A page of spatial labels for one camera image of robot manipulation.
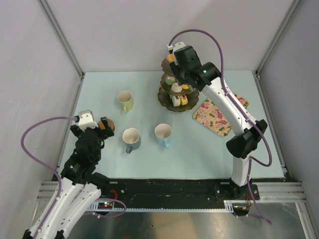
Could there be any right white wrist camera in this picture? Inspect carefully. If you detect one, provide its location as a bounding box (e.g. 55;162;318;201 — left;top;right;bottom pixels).
172;42;186;52

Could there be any wooden coaster stack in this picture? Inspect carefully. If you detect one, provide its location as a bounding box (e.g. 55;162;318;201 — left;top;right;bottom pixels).
98;118;115;132

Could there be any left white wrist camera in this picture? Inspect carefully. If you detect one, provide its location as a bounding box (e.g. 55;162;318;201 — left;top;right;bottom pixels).
75;110;98;131

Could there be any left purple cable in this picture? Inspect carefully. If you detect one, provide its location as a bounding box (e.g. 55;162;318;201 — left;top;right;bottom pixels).
20;116;127;239

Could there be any three-tier dark cake stand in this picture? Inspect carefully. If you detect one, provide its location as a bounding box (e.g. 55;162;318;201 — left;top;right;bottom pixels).
157;58;199;113

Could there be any floral rectangular tray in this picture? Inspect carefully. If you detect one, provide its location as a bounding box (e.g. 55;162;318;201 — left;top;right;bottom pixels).
191;94;250;138

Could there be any yellow round pastry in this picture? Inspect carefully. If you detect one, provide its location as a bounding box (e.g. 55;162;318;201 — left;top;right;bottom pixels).
181;84;189;90

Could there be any right aluminium frame post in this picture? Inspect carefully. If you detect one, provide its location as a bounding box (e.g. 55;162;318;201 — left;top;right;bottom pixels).
255;0;304;78

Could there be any white cupcake pastry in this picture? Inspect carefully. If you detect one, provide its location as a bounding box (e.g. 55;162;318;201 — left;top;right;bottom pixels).
171;83;182;93

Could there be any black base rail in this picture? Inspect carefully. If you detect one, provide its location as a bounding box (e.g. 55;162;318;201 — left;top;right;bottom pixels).
93;178;260;211

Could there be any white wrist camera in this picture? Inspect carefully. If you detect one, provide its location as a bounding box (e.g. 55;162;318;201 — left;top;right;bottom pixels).
172;42;186;52
75;110;98;131

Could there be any blue mug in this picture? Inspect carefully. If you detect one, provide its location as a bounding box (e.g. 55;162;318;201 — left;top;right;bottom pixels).
155;123;172;149

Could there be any grey mug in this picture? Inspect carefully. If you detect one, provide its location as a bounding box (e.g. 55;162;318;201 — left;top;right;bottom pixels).
122;128;141;154

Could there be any white cup pastry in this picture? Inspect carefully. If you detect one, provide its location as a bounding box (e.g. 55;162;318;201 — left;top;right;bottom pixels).
171;96;181;107

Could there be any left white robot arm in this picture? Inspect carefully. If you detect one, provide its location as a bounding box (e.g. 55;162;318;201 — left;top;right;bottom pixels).
23;112;115;239

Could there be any left aluminium frame post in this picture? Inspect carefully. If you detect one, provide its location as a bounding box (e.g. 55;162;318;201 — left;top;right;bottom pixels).
37;0;85;80

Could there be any green mug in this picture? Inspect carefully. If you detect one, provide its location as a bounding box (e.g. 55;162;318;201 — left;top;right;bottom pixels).
117;91;134;113

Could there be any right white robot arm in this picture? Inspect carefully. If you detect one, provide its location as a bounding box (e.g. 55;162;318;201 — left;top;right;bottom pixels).
167;42;268;200

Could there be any circuit board with leds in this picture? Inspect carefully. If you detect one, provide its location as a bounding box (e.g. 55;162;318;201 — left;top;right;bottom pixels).
98;202;114;209

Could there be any orange macaron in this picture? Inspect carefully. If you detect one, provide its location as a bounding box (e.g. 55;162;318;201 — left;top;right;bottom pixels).
167;54;174;62

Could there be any aluminium frame post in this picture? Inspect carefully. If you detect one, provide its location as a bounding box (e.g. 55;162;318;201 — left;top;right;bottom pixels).
255;0;304;78
37;0;85;80

